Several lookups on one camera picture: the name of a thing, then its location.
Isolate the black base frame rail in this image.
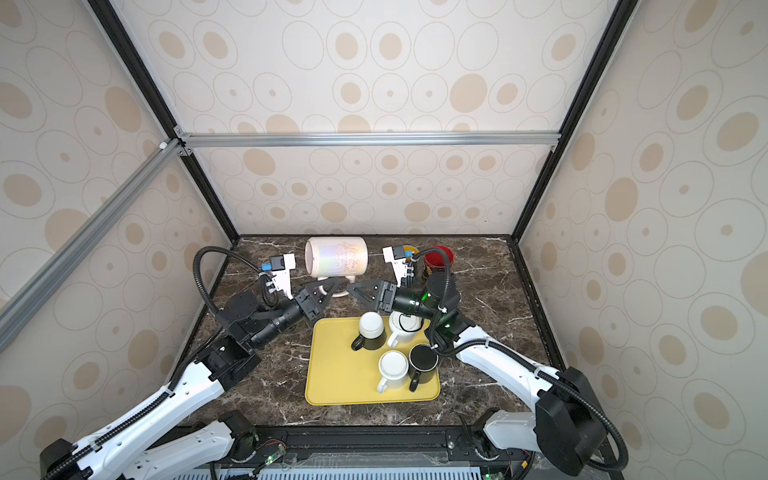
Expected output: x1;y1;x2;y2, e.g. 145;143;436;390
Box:
214;426;566;479

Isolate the aluminium rail back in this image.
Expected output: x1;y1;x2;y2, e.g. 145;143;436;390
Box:
180;130;561;148

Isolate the pink iridescent mug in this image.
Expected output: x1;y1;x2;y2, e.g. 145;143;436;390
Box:
304;236;369;283

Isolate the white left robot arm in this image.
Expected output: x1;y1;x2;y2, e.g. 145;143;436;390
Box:
40;246;342;479

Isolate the white mug upside down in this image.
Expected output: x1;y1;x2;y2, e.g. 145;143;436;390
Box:
387;312;423;349

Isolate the black left corner post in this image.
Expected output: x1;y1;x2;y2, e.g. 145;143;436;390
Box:
86;0;240;246

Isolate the aluminium rail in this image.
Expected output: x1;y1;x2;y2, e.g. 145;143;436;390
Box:
180;130;561;148
1;138;181;349

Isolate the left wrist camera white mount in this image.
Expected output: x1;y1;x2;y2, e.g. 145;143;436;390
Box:
260;253;296;300

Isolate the black mug front row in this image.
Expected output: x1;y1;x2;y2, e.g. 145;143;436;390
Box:
408;344;439;392

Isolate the aluminium rail left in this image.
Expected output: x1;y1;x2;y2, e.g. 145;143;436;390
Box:
1;138;181;349

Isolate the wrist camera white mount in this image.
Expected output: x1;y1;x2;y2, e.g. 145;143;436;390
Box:
382;245;416;287
260;253;296;300

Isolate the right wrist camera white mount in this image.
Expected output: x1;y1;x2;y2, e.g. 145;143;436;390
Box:
382;245;416;287

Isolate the black mug white base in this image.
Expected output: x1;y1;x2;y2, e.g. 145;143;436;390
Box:
351;312;387;351

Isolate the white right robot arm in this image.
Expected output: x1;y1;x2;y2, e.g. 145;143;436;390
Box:
346;265;629;476

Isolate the black corner frame post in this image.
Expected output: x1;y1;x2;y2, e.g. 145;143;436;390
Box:
511;0;639;245

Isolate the yellow plastic tray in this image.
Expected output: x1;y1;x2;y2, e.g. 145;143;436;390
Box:
305;317;441;406

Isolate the white mug front row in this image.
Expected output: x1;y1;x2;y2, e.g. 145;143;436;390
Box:
376;350;409;394

